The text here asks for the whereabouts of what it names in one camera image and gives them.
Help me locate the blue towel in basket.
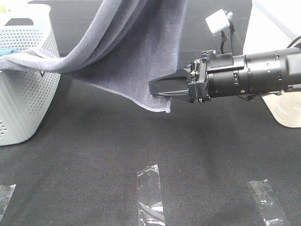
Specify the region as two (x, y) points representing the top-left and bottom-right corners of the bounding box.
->
(0, 49), (20, 57)

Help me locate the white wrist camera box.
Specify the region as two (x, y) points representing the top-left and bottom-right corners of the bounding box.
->
(205, 9), (233, 36)

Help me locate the clear tape strip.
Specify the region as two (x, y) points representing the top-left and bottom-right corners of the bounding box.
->
(247, 179), (290, 226)
(0, 184), (16, 221)
(137, 164), (166, 226)

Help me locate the left clear tape strip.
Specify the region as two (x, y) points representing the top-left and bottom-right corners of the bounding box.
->
(0, 184), (16, 221)

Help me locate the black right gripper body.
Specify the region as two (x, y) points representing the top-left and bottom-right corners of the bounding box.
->
(187, 51), (249, 103)

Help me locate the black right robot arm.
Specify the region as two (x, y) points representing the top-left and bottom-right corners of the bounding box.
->
(149, 46), (301, 103)

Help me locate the cream plastic storage box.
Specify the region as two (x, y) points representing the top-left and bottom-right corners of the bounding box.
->
(243, 0), (301, 128)

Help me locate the grey towel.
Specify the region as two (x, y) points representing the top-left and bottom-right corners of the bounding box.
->
(0, 0), (188, 113)

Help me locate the right clear tape strip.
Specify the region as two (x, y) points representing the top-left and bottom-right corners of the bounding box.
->
(247, 179), (290, 226)

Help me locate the centre clear tape strip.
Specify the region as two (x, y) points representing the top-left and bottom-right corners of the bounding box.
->
(137, 164), (166, 226)

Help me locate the grey perforated laundry basket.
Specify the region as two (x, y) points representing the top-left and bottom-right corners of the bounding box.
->
(0, 4), (61, 146)

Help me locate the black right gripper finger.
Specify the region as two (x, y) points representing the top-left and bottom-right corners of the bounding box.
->
(162, 67), (192, 104)
(149, 77), (189, 96)

